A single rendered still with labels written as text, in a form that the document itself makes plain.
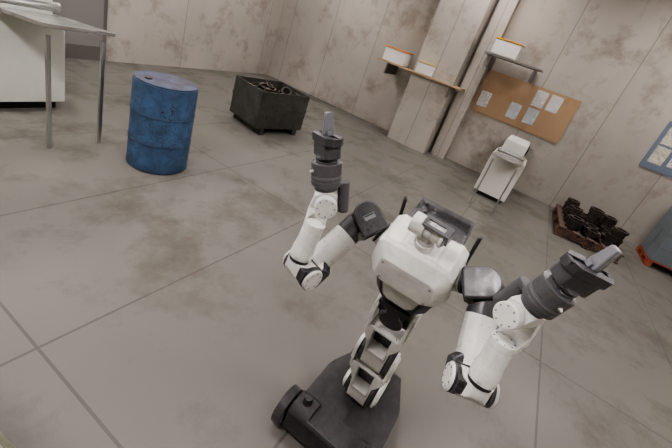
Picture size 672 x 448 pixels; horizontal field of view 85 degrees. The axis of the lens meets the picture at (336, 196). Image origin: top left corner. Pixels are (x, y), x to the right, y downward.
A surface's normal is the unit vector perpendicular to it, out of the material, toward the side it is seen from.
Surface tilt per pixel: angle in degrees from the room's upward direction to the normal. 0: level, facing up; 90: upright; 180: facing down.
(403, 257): 68
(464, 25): 90
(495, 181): 90
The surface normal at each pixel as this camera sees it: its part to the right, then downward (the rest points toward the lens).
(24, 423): 0.31, -0.86
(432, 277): -0.35, -0.11
